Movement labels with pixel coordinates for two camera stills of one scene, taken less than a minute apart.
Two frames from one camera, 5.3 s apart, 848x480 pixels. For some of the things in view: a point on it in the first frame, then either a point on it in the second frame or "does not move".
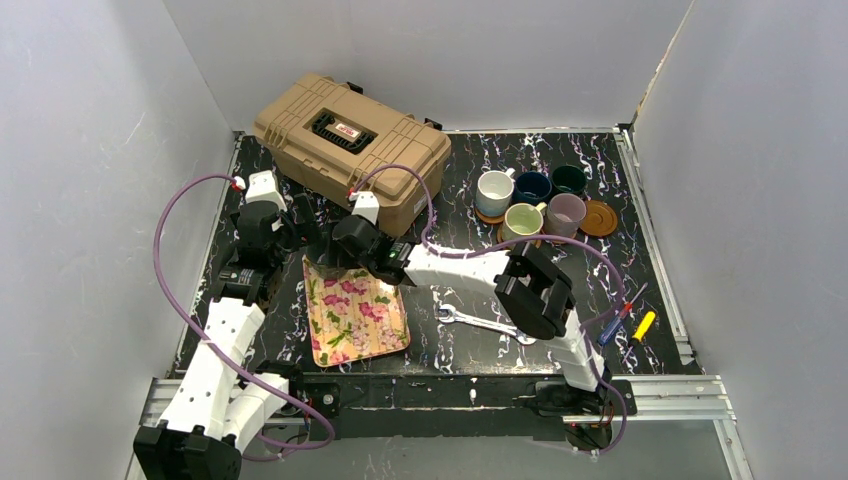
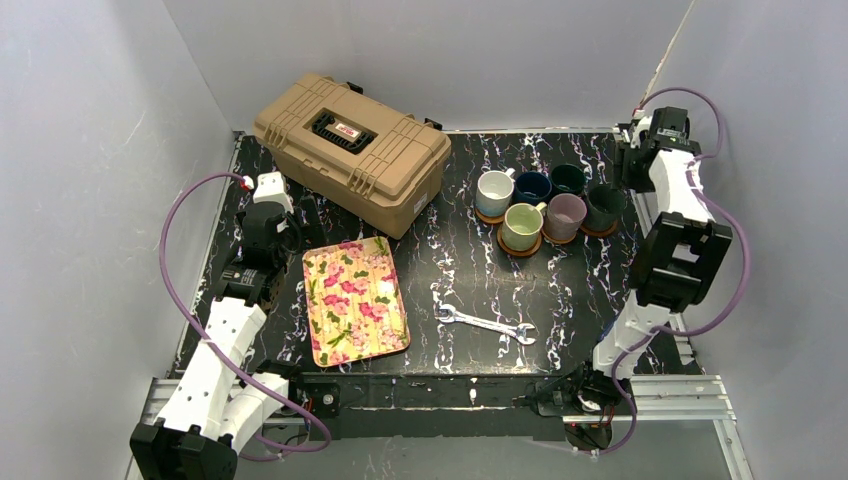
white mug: (494, 191) does not move
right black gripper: (334, 250) -> (631, 158)
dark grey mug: (329, 271) -> (603, 206)
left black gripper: (291, 221) does not move
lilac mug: (565, 212) does not move
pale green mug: (522, 220) does not move
